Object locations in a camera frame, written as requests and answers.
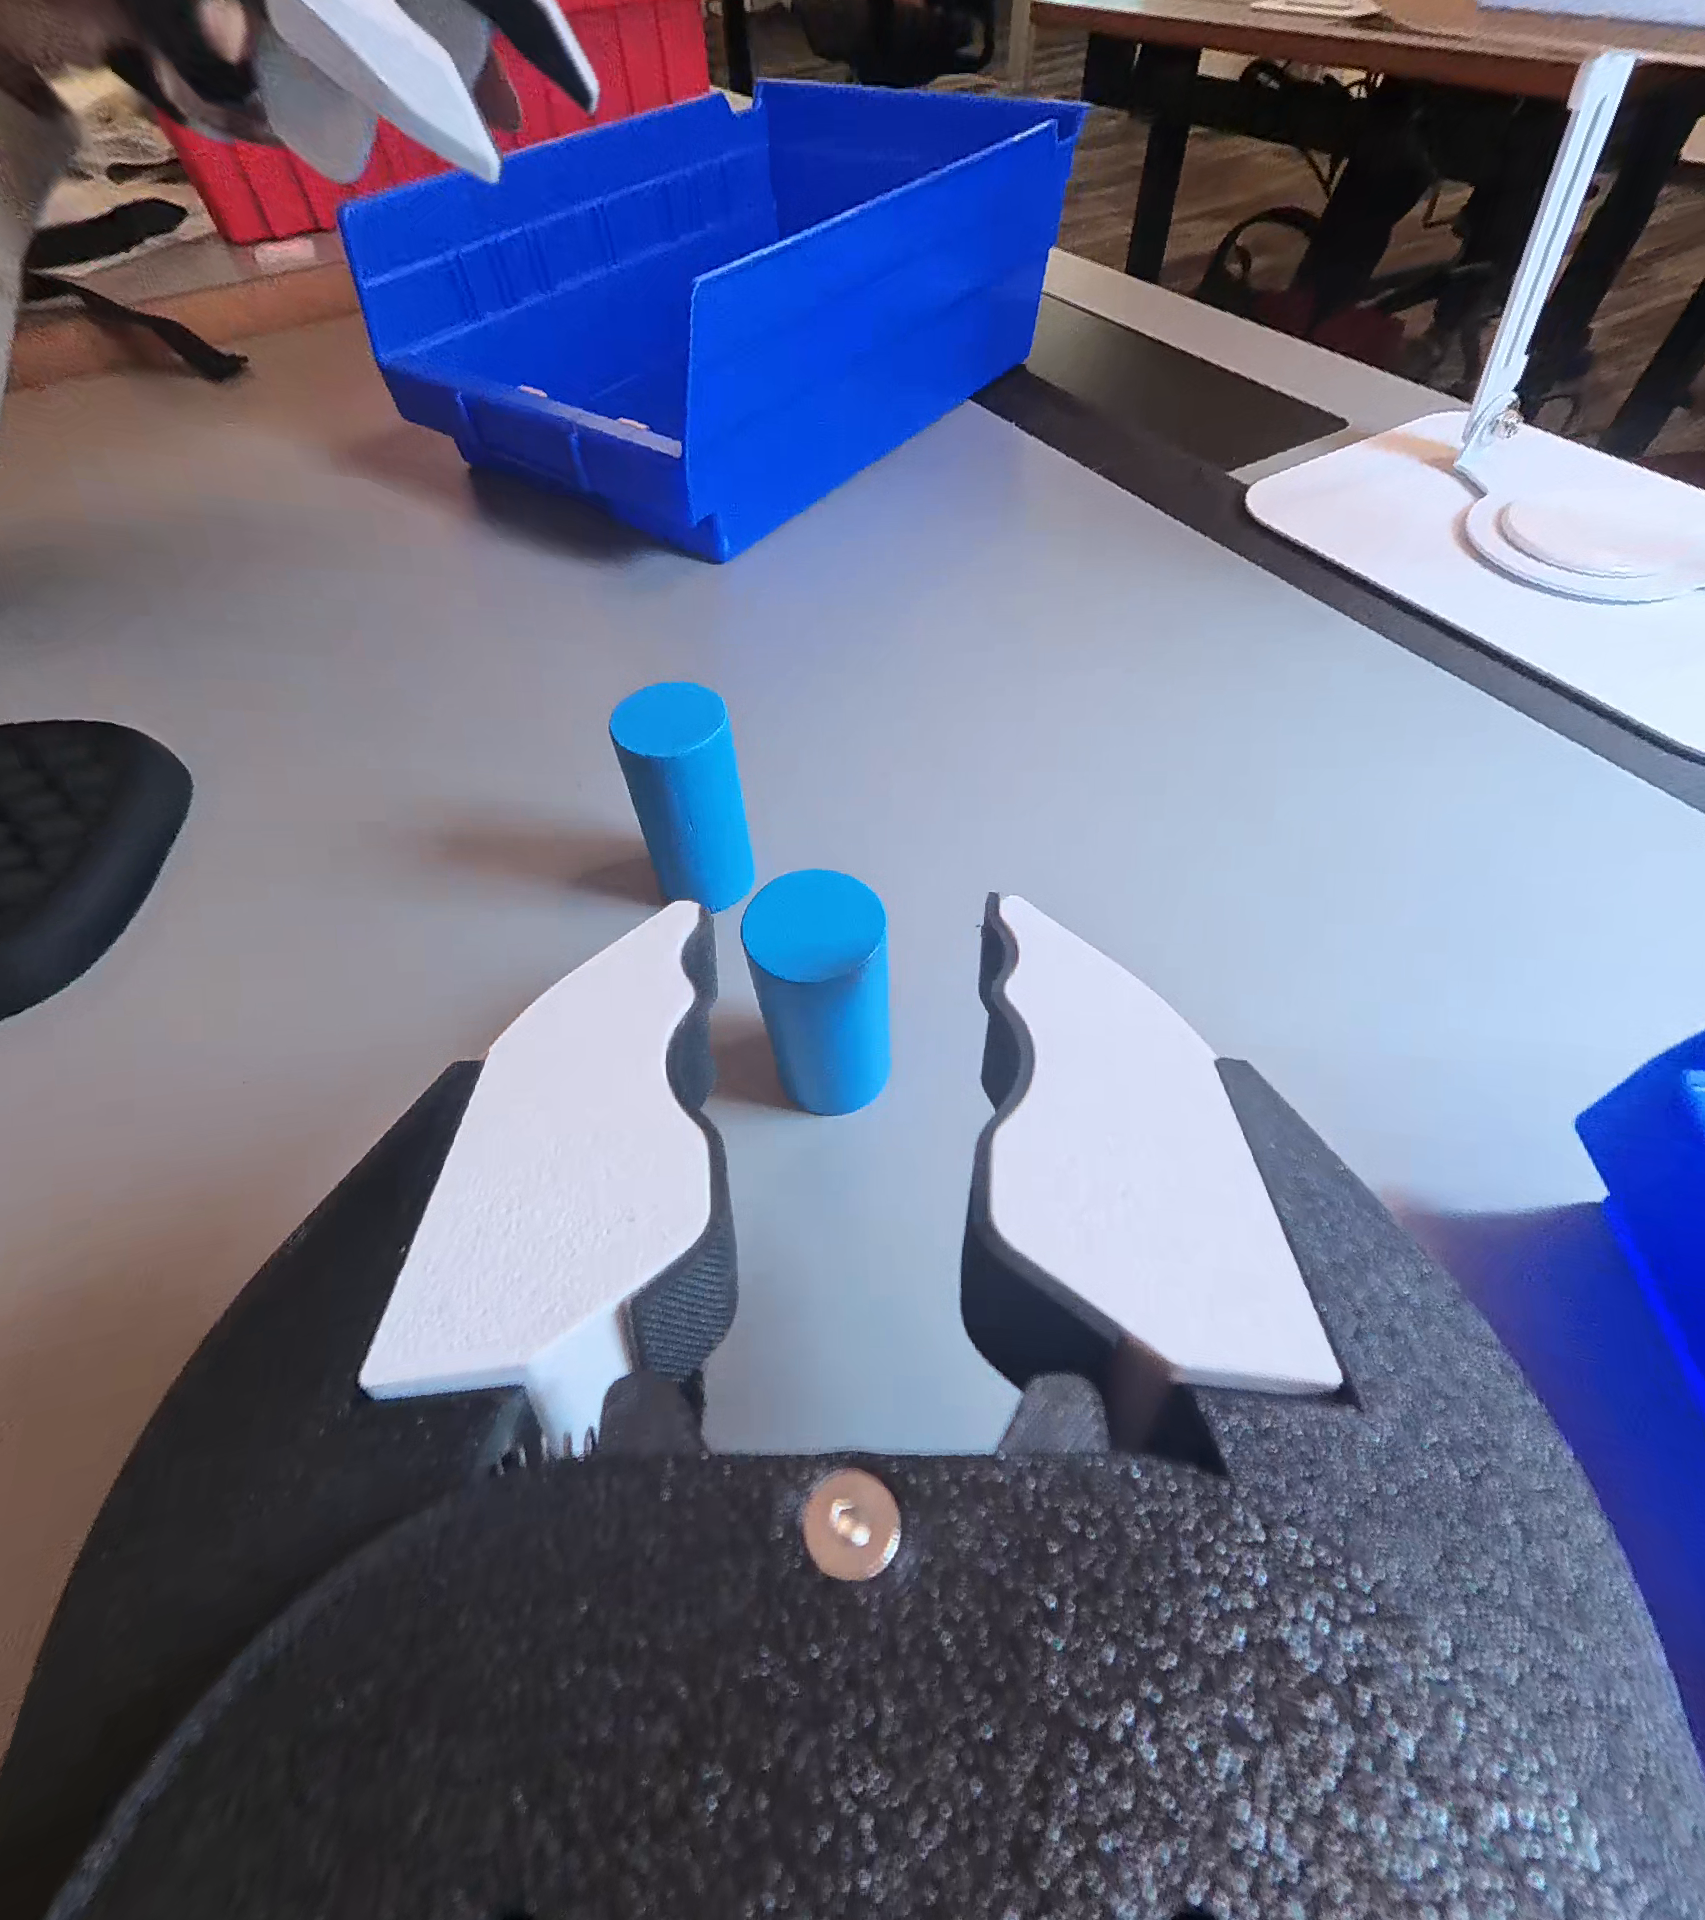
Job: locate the red plastic crate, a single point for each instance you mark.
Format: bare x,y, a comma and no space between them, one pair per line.
612,62

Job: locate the black padded armrest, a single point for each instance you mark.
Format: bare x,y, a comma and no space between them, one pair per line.
12,871

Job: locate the blue wooden cylinder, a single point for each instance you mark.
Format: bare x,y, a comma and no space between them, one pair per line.
823,1006
682,797

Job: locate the white document stand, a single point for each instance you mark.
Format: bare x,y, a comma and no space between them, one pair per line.
1395,512

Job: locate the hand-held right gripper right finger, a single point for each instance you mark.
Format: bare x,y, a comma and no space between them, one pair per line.
1138,1185

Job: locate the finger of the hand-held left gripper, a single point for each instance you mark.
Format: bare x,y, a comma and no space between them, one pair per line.
401,76
545,46

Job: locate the person's left hand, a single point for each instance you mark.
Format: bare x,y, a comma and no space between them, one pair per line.
501,92

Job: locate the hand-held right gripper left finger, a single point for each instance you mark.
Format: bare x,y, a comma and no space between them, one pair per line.
553,1200

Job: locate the brown wooden table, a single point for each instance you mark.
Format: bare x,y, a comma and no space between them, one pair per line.
1243,30

